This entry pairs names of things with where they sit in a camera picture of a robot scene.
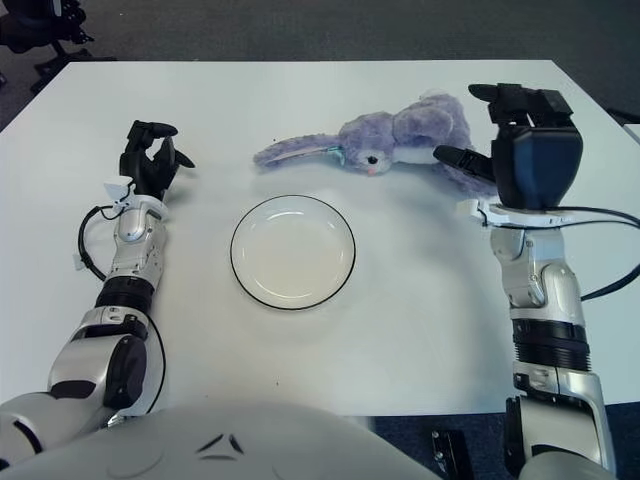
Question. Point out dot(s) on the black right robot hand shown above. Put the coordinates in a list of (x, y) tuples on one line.
[(535, 160)]

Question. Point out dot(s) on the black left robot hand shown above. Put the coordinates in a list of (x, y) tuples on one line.
[(150, 172)]

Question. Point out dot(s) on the purple plush bunny doll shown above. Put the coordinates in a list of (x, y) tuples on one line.
[(380, 135)]

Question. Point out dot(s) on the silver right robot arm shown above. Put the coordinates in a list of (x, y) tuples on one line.
[(550, 290)]

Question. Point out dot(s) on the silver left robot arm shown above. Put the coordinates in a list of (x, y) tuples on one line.
[(130, 260)]

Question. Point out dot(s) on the white plate with black rim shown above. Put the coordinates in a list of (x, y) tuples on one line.
[(295, 255)]

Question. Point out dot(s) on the white left wrist sensor box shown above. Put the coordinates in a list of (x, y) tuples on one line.
[(116, 192)]

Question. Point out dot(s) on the white wrist sensor box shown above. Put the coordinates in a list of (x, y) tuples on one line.
[(472, 210), (116, 192)]

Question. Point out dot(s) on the white right wrist sensor box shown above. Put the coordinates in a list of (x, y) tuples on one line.
[(472, 210)]

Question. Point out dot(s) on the black office chair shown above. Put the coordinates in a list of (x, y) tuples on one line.
[(20, 30)]

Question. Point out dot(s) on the grey robot torso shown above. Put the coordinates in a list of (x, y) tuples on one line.
[(225, 440)]

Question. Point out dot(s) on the black metal bracket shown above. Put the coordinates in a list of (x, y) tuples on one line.
[(450, 455)]

